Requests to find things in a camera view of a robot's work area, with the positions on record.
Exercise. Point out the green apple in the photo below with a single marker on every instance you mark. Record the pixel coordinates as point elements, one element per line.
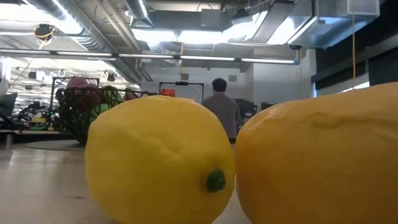
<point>99,112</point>

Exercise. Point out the long ceiling light bar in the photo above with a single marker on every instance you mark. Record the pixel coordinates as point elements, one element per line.
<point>140,56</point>

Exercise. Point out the silver round air duct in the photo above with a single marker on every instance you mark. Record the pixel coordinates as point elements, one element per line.
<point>138,9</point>

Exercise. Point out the grey monitor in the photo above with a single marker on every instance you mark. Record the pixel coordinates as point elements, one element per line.
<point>7,104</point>

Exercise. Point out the person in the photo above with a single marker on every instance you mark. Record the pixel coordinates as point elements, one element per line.
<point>222,112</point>

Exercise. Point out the yellow lemon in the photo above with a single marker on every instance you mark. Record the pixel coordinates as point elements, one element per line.
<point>155,155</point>

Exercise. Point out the black standing panel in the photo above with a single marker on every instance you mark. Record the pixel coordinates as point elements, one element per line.
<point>267,105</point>

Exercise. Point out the orange lemon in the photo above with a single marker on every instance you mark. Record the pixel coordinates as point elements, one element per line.
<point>326,155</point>

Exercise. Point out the round grey placemat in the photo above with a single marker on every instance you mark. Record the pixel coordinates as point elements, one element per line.
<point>49,145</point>

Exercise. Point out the green cucumber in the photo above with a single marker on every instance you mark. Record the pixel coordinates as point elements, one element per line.
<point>112,95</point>

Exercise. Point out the square wall vent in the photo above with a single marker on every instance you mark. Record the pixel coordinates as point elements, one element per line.
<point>184,76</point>
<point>232,78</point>

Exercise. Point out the black cabinet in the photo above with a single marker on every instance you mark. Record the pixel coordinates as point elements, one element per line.
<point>248,109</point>

